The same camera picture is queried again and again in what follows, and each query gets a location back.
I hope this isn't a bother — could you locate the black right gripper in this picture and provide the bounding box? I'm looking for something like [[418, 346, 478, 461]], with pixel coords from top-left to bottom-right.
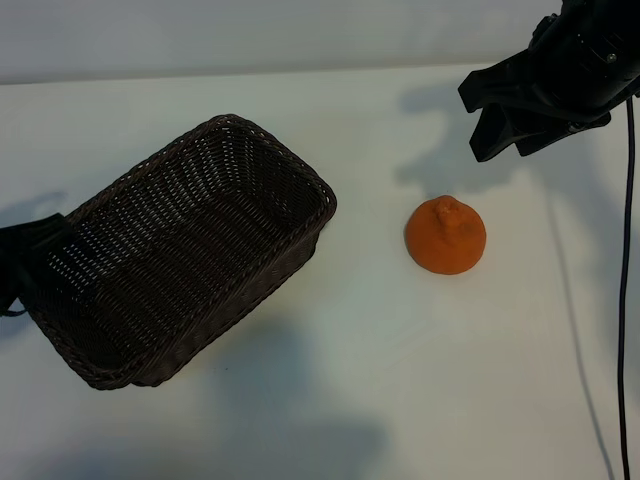
[[458, 4, 631, 164]]

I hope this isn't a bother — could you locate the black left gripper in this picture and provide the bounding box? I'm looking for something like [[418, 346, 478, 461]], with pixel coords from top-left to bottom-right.
[[0, 213, 72, 315]]

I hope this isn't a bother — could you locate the bumpy orange fruit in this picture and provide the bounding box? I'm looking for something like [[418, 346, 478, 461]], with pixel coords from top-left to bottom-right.
[[404, 195, 487, 276]]

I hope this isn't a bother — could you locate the dark brown wicker basket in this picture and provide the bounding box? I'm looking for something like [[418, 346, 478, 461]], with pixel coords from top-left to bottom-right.
[[30, 113, 338, 391]]

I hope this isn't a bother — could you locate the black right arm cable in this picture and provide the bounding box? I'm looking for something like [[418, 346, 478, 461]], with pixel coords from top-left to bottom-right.
[[617, 97, 637, 480]]

